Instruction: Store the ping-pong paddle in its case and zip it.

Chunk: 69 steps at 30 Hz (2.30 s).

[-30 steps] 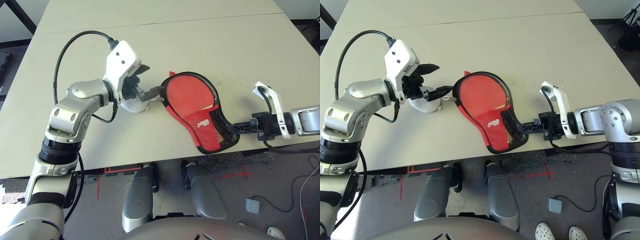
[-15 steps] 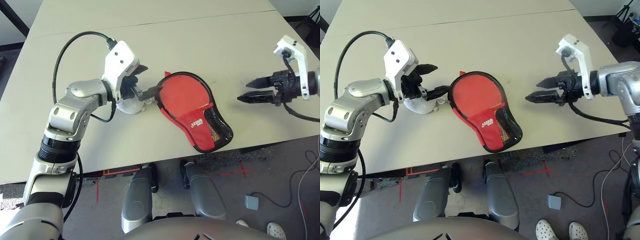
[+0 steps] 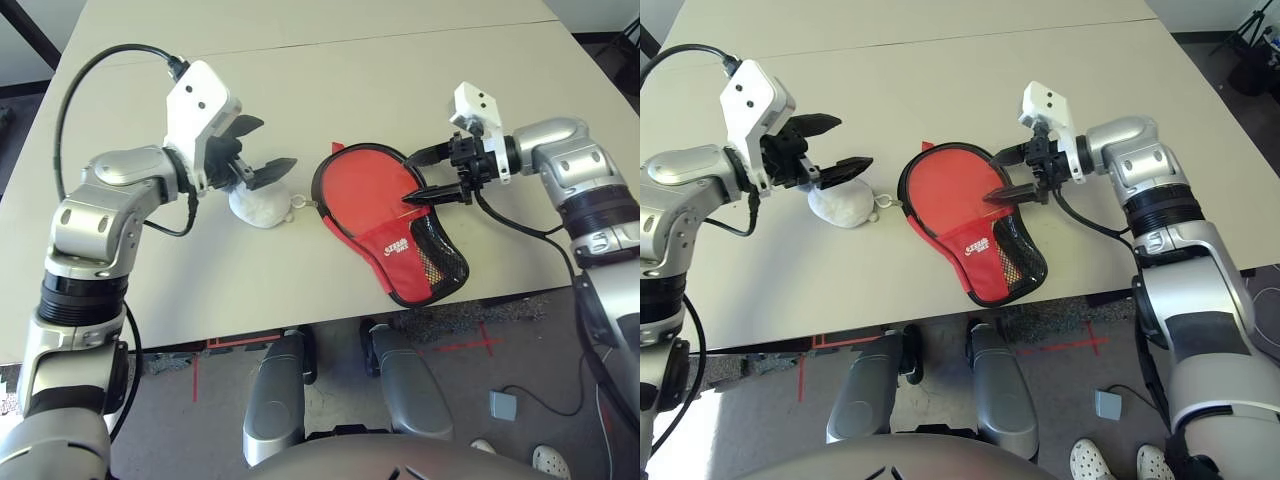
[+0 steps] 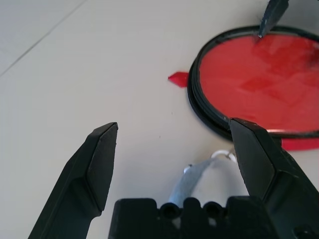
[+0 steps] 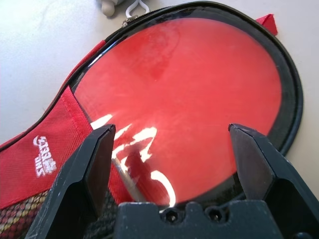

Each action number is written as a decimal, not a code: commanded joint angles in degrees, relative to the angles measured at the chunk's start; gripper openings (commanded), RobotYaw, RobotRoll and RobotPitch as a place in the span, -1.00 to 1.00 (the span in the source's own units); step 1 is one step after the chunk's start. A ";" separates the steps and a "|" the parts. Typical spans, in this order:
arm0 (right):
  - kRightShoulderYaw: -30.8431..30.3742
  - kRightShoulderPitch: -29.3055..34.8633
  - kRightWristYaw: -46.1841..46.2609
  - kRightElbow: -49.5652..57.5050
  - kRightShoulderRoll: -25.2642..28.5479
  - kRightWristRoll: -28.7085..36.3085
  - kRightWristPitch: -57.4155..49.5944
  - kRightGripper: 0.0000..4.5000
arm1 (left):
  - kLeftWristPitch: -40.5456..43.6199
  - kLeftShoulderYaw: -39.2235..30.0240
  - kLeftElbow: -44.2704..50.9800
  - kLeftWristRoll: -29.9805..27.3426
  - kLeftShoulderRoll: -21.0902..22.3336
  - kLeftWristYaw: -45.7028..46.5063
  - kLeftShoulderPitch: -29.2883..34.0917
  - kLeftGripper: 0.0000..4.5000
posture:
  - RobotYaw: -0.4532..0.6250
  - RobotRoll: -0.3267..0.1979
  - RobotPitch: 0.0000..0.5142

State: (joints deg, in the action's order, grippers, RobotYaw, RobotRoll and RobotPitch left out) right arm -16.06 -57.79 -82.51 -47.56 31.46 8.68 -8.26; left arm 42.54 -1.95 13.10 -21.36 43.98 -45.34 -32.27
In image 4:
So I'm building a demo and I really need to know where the white grey plush charm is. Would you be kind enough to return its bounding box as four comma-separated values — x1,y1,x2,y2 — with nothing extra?
169,149,236,204

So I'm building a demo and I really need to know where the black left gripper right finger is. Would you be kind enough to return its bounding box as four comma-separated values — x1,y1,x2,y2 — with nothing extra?
228,118,319,239

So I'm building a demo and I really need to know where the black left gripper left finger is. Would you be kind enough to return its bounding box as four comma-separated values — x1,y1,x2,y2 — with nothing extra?
27,121,119,239

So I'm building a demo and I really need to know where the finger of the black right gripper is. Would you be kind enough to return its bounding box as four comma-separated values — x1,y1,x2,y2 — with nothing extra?
258,0,290,38

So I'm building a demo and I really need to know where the red ping-pong paddle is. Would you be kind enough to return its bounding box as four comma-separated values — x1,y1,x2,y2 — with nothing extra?
199,34,319,131

